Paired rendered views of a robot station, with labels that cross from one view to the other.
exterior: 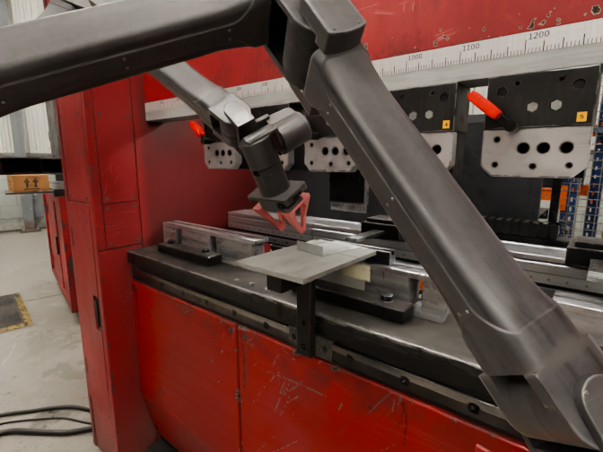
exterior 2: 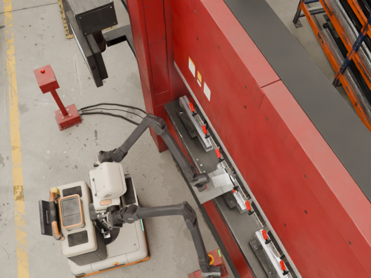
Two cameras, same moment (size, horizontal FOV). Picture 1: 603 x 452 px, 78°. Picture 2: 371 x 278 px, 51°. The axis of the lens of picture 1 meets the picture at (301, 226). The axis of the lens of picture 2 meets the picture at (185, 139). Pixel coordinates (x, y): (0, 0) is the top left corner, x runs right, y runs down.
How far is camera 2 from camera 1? 243 cm
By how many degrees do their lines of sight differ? 55
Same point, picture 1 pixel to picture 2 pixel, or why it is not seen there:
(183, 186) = not seen: hidden behind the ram
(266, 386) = not seen: hidden behind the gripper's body
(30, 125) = not seen: outside the picture
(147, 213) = (173, 92)
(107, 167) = (157, 85)
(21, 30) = (149, 213)
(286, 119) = (202, 180)
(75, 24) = (155, 213)
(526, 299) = (202, 258)
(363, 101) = (192, 233)
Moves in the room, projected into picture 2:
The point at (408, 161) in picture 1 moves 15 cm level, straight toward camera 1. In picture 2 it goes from (195, 241) to (179, 260)
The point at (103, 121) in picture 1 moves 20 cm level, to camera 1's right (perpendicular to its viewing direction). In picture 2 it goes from (155, 73) to (180, 82)
